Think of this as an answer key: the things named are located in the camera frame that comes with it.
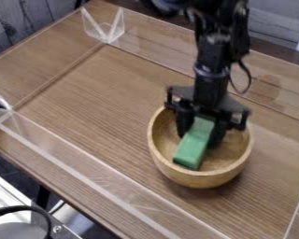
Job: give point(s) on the green rectangular block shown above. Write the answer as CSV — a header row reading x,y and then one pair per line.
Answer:
x,y
193,143

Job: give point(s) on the grey metal bracket with screw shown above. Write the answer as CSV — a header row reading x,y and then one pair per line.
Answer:
x,y
60,231

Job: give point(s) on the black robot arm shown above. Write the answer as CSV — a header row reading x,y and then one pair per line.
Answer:
x,y
223,43

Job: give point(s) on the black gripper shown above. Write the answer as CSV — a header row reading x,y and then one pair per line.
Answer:
x,y
228,114

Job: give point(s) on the brown wooden bowl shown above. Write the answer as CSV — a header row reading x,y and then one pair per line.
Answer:
x,y
222,164

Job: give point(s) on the clear acrylic front wall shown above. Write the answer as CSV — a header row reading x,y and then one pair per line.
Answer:
x,y
109,197

